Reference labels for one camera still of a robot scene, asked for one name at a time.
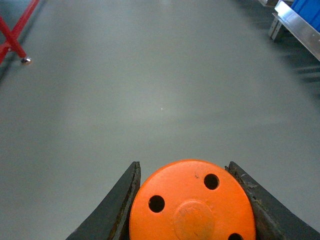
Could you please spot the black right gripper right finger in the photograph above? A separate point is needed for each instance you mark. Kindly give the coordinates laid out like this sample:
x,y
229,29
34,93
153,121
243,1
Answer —
x,y
273,221

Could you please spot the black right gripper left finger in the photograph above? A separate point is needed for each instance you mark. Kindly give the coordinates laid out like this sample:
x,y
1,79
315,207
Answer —
x,y
110,219

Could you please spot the orange cylindrical cap 4680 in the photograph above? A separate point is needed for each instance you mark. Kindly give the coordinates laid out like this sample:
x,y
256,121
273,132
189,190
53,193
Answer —
x,y
191,200

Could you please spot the metal shelf rack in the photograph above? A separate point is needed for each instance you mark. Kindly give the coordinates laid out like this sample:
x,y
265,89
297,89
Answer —
x,y
286,19

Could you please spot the blue plastic bin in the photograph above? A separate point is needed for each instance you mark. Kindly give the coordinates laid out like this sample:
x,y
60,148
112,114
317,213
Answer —
x,y
309,10

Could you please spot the red metal table frame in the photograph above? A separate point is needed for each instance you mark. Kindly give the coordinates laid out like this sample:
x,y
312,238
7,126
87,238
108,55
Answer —
x,y
11,43

